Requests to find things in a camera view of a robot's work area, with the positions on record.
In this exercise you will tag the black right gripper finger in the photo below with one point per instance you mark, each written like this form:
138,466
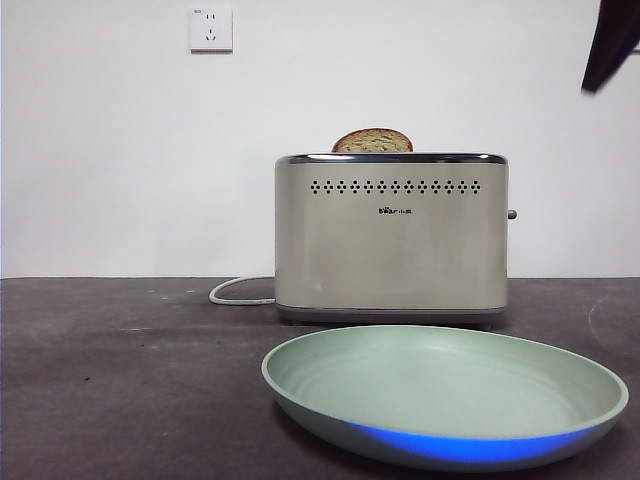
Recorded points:
612,40

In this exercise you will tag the brown-crusted bread slice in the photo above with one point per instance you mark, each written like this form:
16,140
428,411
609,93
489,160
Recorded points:
372,141

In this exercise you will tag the cream toaster with chrome top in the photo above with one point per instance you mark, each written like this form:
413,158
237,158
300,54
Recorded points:
392,250

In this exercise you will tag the pale green round plate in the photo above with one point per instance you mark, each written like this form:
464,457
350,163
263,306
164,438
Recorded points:
445,380

